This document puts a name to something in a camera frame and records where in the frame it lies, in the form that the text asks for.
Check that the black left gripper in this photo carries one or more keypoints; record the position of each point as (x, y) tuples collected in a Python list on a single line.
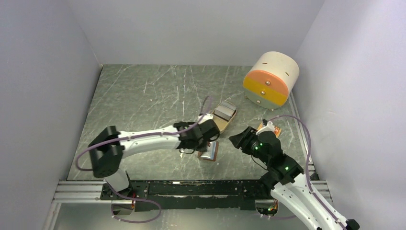
[(202, 148)]

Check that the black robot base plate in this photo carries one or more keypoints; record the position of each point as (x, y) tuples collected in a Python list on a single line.
[(203, 194)]

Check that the brown leather card holder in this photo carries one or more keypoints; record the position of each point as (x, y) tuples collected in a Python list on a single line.
[(211, 152)]

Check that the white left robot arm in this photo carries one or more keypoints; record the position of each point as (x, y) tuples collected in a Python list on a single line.
[(111, 146)]

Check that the beige plastic tray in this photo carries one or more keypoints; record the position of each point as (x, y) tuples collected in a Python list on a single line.
[(222, 124)]

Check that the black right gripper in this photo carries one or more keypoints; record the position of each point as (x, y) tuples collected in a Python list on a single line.
[(243, 138)]

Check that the orange patterned card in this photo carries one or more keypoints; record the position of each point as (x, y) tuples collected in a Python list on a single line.
[(268, 126)]

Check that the round pastel drawer box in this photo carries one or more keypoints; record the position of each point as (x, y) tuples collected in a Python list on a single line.
[(270, 81)]

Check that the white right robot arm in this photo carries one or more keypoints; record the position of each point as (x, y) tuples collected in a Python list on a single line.
[(286, 181)]

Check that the stack of grey cards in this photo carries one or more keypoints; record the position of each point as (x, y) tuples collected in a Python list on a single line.
[(225, 110)]

